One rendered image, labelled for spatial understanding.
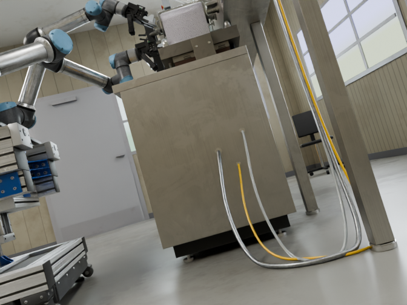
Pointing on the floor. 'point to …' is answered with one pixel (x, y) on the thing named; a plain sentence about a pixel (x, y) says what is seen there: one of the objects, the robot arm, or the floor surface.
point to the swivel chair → (304, 118)
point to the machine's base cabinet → (207, 156)
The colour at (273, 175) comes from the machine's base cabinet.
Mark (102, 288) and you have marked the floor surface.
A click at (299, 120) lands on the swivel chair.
